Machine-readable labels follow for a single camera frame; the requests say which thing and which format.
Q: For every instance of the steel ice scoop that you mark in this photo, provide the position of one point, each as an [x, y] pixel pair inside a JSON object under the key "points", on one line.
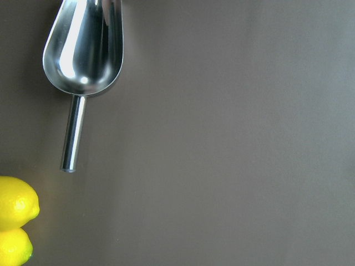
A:
{"points": [[83, 57]]}

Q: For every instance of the yellow lemon upper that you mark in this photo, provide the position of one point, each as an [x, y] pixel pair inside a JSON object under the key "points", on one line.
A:
{"points": [[19, 203]]}

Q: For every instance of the yellow lemon lower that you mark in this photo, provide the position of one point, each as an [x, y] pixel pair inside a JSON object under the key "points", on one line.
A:
{"points": [[16, 247]]}

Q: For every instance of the yellow lemon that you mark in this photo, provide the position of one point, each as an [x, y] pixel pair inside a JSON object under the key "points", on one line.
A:
{"points": [[19, 203], [16, 247]]}

